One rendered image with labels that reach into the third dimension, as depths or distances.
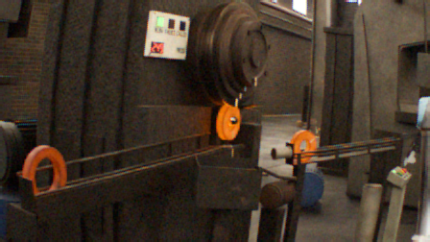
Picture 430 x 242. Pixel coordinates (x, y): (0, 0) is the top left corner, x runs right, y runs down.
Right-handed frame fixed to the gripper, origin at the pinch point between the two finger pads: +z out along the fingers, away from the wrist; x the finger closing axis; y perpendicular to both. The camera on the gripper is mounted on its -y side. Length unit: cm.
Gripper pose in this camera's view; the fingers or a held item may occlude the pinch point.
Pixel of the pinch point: (404, 162)
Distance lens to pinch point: 283.3
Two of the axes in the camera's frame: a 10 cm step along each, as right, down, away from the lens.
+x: 5.1, -0.2, 8.6
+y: 7.8, 4.4, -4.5
